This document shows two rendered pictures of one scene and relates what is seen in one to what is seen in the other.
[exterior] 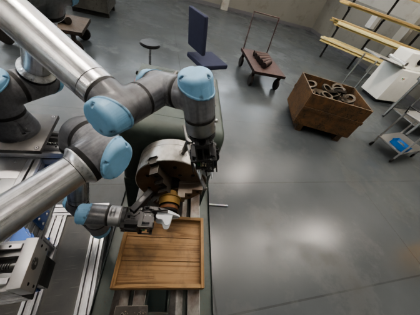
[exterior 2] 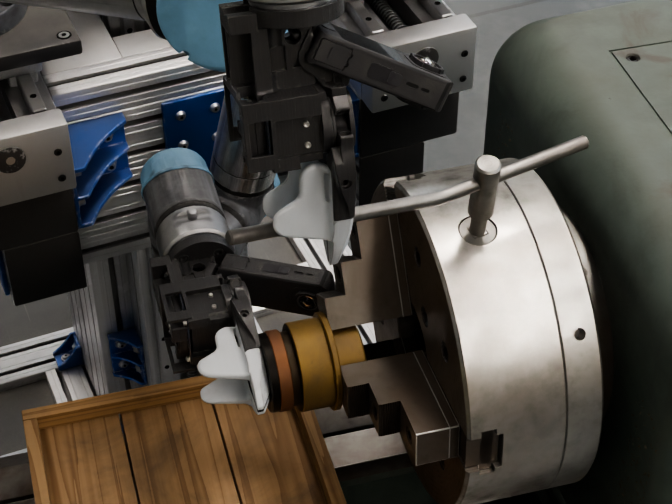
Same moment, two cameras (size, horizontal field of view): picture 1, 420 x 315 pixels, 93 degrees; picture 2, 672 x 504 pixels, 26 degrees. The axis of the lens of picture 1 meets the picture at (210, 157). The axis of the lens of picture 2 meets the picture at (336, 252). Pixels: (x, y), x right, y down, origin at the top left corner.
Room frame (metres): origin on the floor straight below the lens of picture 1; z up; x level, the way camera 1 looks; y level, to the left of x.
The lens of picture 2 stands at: (0.44, -0.85, 2.05)
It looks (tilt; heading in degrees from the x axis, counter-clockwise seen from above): 41 degrees down; 91
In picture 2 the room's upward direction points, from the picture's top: straight up
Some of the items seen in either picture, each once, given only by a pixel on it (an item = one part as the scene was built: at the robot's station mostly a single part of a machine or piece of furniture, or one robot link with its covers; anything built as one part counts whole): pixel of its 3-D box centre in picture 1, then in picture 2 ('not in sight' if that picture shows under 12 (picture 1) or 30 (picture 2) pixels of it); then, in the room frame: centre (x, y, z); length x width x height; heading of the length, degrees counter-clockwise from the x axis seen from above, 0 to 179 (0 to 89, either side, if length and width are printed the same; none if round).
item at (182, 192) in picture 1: (191, 189); (416, 412); (0.50, 0.03, 1.09); 0.12 x 0.11 x 0.05; 106
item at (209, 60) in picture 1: (206, 57); not in sight; (3.36, 0.59, 0.58); 0.67 x 0.64 x 1.15; 117
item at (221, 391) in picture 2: (167, 221); (232, 390); (0.33, 0.08, 1.06); 0.09 x 0.06 x 0.03; 106
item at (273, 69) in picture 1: (264, 52); not in sight; (4.75, -0.38, 0.54); 1.30 x 0.76 x 1.08; 24
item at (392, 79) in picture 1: (395, 76); not in sight; (6.13, -3.89, 0.61); 2.59 x 0.64 x 1.22; 114
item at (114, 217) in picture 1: (117, 215); (196, 246); (0.29, 0.26, 1.08); 0.08 x 0.05 x 0.08; 16
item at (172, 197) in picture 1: (169, 202); (311, 363); (0.41, 0.10, 1.08); 0.09 x 0.09 x 0.09; 16
